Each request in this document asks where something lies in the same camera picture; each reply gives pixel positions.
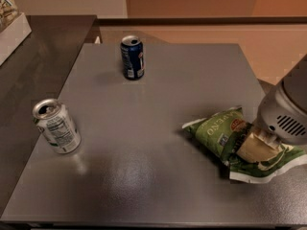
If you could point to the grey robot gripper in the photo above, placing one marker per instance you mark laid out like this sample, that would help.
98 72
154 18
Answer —
280 118

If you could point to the green jalapeno chip bag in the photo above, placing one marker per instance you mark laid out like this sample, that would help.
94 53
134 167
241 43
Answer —
224 133

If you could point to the blue pepsi can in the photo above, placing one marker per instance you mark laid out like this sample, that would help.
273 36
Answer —
132 57

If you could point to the white green soda can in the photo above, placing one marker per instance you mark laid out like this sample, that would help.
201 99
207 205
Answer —
54 122

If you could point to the dark side counter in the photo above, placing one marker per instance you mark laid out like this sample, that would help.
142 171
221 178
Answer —
36 70

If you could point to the white box with snacks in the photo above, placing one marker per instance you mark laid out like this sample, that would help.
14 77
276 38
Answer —
14 28

